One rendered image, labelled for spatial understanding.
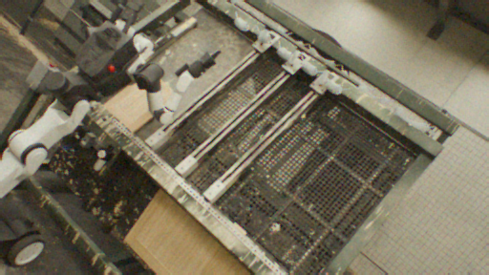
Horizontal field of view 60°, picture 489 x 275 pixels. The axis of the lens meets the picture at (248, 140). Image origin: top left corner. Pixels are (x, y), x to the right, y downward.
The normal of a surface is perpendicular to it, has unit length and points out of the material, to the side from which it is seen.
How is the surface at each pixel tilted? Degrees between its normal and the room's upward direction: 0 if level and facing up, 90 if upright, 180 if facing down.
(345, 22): 90
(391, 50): 90
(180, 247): 90
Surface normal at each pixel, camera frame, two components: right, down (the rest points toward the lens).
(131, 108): 0.00, -0.49
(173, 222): -0.35, -0.10
